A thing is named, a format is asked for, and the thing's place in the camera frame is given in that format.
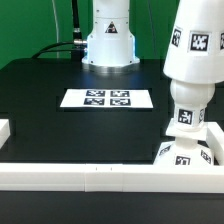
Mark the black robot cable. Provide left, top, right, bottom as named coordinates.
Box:
left=31, top=0, right=88, bottom=59

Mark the white front rail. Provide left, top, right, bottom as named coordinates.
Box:
left=0, top=163, right=224, bottom=193

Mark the white lamp bulb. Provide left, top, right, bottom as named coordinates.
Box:
left=170, top=80, right=215, bottom=132

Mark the white left wall block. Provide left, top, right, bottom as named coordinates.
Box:
left=0, top=119, right=10, bottom=149

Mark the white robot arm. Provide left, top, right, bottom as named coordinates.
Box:
left=82, top=0, right=140, bottom=73

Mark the white lamp base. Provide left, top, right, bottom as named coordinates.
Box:
left=154, top=119, right=214, bottom=167

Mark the white right wall block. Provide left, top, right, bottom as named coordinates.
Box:
left=206, top=122, right=224, bottom=166

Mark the white wall block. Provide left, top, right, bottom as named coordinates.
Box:
left=206, top=122, right=224, bottom=166
left=0, top=119, right=10, bottom=149

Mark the thin white cable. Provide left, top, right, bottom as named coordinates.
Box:
left=51, top=0, right=61, bottom=59

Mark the white marker sheet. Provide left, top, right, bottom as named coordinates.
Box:
left=61, top=89, right=153, bottom=109

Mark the white lamp shade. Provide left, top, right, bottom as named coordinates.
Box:
left=163, top=0, right=224, bottom=84

